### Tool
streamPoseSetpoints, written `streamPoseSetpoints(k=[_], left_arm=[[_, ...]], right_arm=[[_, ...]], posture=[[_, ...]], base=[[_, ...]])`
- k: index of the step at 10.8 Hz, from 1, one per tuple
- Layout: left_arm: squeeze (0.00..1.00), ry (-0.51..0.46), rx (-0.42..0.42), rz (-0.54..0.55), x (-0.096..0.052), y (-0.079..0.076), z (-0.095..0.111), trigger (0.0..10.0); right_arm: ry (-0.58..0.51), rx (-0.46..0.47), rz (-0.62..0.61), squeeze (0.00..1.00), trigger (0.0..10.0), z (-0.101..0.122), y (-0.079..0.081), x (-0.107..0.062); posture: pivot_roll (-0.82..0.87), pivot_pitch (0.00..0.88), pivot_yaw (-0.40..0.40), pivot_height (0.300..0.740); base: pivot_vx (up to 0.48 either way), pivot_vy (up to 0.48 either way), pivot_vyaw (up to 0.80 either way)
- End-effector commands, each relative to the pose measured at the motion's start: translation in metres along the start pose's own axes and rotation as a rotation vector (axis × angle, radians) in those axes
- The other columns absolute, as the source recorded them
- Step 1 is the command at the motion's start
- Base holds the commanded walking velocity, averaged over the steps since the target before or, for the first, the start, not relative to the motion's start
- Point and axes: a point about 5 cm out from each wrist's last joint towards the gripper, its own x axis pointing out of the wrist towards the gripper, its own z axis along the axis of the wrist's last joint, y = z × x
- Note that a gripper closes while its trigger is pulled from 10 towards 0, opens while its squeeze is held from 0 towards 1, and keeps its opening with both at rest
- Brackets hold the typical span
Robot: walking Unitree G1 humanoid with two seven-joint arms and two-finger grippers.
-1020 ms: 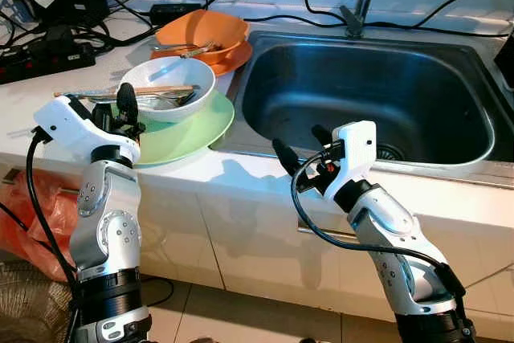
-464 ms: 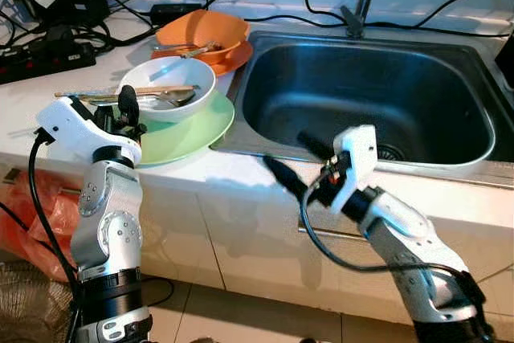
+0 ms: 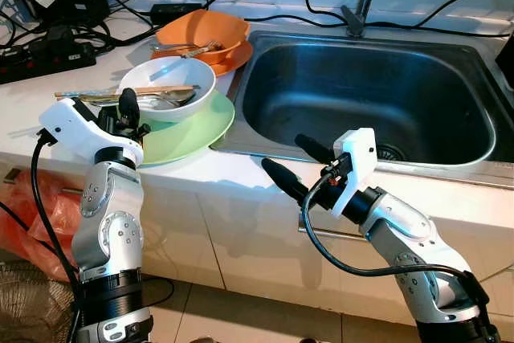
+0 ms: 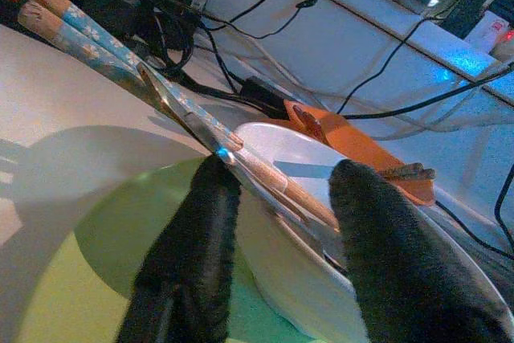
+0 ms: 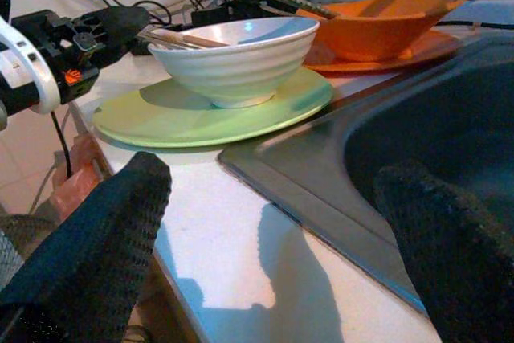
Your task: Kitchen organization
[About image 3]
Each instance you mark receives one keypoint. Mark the glossy white cabinet door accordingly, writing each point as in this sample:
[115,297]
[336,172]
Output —
[257,263]
[173,230]

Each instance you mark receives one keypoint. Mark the wooden chopstick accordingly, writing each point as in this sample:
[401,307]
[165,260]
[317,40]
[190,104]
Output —
[161,87]
[88,93]

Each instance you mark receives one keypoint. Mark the orange plastic bowl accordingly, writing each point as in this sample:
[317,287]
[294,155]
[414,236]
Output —
[205,28]

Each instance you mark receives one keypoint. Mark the black power strip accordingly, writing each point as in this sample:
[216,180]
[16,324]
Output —
[48,60]

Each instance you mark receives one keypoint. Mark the light green plate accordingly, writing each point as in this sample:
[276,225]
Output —
[193,138]

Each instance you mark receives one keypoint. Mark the black plug adapter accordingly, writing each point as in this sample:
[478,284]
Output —
[60,36]

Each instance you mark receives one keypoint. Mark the orange plate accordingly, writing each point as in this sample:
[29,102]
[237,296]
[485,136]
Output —
[237,60]

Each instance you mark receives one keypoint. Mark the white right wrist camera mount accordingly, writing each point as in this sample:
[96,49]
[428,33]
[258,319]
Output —
[357,158]

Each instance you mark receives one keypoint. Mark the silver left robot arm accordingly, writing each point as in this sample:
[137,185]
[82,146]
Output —
[108,222]

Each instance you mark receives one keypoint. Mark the silver metal spoon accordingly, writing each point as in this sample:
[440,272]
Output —
[173,100]
[173,46]

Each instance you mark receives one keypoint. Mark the stainless steel sink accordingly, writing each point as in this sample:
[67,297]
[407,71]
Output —
[361,94]

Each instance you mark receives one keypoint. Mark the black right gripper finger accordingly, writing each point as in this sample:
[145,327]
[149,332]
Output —
[283,178]
[313,150]

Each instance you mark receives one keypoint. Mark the round metal sink drain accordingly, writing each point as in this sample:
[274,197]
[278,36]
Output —
[391,153]

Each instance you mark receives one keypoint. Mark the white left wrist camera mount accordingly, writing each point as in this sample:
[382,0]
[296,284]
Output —
[76,130]

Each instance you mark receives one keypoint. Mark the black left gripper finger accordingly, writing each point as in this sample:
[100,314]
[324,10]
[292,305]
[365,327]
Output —
[128,104]

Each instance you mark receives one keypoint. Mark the black power adapter brick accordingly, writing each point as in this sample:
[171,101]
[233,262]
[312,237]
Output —
[177,13]

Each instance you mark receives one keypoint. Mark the white ceramic bowl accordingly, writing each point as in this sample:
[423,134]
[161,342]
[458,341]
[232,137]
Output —
[173,70]

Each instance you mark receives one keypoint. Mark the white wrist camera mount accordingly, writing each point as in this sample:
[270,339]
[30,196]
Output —
[357,158]
[76,130]

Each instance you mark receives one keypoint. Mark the silver metal fork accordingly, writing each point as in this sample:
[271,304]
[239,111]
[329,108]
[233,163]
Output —
[205,48]

